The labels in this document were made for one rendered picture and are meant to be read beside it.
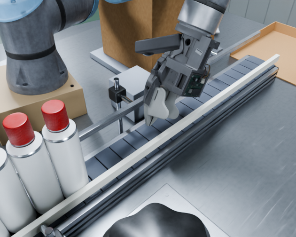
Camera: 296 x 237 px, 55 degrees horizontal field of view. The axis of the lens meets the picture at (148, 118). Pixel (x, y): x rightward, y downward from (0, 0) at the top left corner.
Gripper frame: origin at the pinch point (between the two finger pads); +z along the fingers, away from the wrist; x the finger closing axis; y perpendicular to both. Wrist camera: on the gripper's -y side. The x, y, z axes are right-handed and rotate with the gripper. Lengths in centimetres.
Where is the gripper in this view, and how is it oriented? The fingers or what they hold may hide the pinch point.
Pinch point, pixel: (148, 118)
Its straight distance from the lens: 60.9
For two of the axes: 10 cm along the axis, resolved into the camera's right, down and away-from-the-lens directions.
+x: 6.3, -0.2, 7.8
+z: -3.6, 8.7, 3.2
